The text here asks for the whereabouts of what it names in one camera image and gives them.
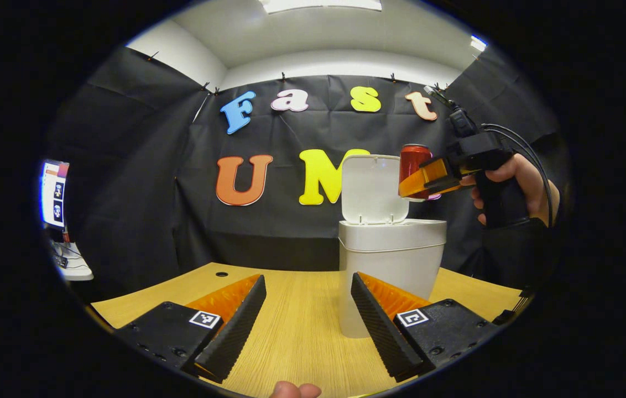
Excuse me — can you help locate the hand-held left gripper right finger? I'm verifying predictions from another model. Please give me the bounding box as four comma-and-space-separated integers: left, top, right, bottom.
350, 271, 499, 383

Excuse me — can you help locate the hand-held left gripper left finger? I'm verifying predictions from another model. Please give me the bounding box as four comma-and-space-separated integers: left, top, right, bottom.
116, 274, 267, 384

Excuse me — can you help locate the red pop can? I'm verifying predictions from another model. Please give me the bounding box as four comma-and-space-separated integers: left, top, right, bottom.
399, 143, 434, 201

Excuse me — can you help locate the white desktop garbage bin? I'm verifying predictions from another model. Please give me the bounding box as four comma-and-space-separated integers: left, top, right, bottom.
338, 154, 448, 339

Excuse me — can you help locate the wooden desktop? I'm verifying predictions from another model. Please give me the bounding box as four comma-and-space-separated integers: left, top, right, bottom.
91, 263, 524, 398

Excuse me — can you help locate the black backdrop cloth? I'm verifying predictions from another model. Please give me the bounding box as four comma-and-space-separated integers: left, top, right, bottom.
48, 44, 568, 302

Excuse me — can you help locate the white side table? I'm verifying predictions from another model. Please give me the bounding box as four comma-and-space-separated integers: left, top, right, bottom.
50, 239, 95, 281

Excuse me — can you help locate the long ceiling light panel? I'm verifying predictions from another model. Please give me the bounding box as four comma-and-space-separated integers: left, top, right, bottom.
260, 0, 383, 14

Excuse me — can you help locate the computer monitor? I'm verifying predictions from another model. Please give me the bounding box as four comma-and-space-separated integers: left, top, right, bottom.
41, 159, 70, 228

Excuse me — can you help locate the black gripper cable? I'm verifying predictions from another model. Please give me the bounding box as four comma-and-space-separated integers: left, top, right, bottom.
479, 123, 556, 227

